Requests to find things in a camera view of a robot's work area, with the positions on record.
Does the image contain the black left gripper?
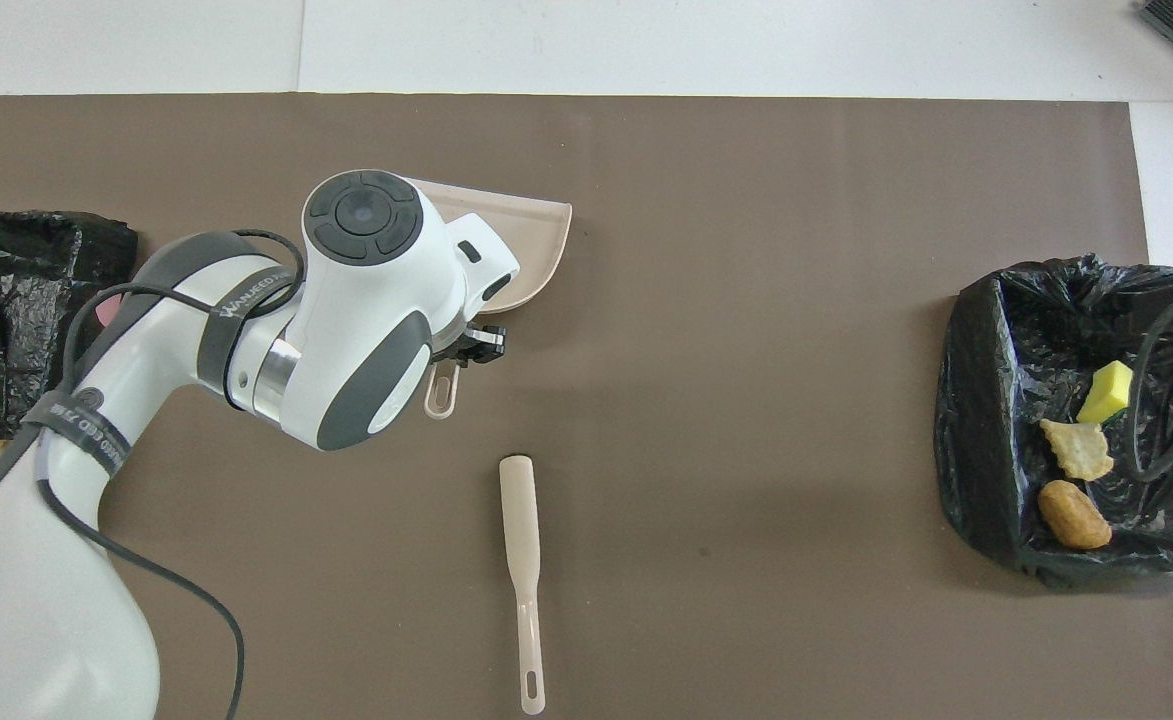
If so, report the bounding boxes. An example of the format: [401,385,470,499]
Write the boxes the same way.
[431,325,508,371]

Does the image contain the beige plastic dustpan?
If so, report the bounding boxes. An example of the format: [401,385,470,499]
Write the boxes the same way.
[401,177,574,420]

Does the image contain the beige hand brush black bristles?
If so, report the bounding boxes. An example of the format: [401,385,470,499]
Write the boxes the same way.
[499,455,547,716]

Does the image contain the toy croissant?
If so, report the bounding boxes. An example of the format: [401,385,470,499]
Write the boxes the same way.
[1039,418,1116,482]

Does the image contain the brown toy bread roll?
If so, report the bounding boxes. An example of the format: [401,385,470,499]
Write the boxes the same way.
[1037,479,1114,551]

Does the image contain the yellow sponge green backing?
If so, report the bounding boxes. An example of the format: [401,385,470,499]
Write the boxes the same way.
[1076,360,1137,425]

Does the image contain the black crumpled trash bag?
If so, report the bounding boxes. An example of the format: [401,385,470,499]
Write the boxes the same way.
[0,209,139,521]

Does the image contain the black bag lined trash bin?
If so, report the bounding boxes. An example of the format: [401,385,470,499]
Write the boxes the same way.
[934,254,1173,591]

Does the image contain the brown paper table mat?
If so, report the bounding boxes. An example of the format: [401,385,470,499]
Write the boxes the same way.
[0,94,1173,720]

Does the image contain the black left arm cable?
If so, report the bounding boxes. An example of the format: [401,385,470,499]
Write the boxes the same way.
[34,229,307,720]

